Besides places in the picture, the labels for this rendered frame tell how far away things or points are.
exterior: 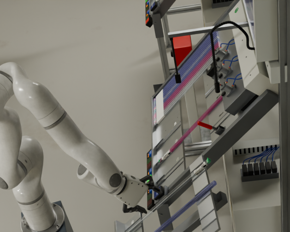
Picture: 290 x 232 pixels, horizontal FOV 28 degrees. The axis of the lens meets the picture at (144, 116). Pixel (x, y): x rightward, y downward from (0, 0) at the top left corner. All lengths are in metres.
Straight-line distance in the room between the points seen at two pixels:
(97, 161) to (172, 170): 0.60
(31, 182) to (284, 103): 1.01
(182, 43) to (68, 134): 1.39
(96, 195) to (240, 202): 1.22
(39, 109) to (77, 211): 1.66
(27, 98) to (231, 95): 0.75
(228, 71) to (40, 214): 0.94
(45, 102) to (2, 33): 3.40
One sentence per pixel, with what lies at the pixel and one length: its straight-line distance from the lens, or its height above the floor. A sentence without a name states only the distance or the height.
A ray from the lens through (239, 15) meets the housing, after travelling 2.35.
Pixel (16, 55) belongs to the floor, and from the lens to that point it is 4.88.
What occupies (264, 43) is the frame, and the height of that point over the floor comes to 1.46.
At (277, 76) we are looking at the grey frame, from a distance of 1.96.
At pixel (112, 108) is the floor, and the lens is 4.04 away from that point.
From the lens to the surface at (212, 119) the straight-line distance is 2.31.
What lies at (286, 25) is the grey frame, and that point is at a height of 1.53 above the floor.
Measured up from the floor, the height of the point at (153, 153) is 0.73.
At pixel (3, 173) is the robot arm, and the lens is 2.19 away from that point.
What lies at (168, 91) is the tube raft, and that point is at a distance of 2.77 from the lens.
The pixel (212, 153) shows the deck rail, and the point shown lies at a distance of 2.22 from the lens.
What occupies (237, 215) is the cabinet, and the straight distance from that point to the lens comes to 2.52.
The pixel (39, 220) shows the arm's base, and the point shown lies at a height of 0.78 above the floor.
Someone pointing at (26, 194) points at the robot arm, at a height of 0.94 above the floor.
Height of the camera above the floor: 2.57
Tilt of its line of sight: 41 degrees down
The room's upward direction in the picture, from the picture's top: 13 degrees counter-clockwise
